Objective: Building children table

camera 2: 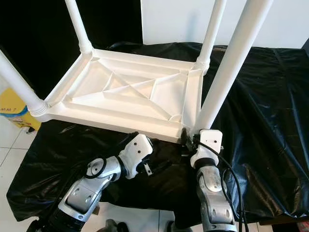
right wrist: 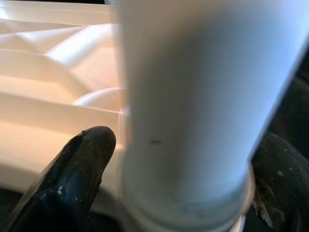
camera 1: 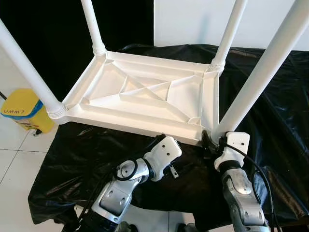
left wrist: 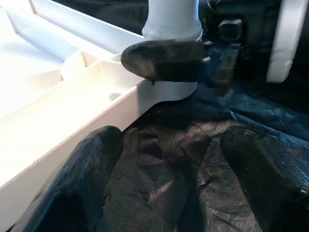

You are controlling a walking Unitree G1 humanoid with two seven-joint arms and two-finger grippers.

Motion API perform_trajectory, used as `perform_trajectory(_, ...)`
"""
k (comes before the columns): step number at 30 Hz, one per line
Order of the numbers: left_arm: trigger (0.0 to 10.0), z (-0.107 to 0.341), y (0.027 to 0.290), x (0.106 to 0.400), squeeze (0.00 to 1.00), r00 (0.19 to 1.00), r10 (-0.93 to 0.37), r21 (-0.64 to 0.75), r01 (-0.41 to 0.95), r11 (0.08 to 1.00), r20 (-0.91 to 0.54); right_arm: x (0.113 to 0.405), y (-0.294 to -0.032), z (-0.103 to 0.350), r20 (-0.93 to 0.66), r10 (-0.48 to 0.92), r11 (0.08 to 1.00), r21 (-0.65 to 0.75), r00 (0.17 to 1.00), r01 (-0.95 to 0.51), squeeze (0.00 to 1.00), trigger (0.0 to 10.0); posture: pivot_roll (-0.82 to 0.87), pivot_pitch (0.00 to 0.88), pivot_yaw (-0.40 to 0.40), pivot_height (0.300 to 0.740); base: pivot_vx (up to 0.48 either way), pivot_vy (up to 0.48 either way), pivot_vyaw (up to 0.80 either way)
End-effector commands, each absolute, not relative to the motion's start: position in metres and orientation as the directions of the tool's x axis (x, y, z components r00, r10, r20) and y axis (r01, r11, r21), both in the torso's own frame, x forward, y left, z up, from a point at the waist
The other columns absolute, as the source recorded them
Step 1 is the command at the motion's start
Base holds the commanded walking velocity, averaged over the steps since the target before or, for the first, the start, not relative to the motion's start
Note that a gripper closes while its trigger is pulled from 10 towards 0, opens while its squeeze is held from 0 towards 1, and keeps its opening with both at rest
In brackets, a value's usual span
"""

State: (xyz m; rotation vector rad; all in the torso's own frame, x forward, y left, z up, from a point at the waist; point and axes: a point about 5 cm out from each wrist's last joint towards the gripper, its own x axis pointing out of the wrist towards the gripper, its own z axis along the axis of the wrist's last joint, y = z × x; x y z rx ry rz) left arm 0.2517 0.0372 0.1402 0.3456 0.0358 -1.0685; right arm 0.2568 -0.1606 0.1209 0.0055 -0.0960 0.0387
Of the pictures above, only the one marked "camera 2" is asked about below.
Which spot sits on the white plastic table top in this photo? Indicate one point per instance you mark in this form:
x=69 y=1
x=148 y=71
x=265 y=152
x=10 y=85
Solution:
x=125 y=89

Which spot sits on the grey robot right foot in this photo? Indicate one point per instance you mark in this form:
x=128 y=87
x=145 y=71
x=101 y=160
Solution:
x=174 y=227

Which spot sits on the grey robot foot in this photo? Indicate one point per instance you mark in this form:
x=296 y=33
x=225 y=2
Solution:
x=174 y=227
x=111 y=226

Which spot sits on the grey robot left foot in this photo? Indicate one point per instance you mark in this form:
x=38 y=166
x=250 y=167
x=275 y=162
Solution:
x=111 y=226

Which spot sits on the black plastic table sheet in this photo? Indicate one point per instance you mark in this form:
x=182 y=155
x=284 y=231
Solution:
x=270 y=121

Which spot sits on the yellow bin with blue band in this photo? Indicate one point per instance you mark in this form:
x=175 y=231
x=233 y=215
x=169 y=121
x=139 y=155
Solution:
x=12 y=108

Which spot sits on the black door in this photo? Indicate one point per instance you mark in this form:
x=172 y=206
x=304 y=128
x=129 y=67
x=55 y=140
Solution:
x=38 y=29

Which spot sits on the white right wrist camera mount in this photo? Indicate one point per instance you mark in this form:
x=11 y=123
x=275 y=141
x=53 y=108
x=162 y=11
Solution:
x=210 y=140

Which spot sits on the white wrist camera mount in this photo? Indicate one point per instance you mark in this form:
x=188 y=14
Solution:
x=137 y=147
x=210 y=140

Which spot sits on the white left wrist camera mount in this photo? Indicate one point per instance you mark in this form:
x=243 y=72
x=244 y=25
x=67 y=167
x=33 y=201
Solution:
x=137 y=147

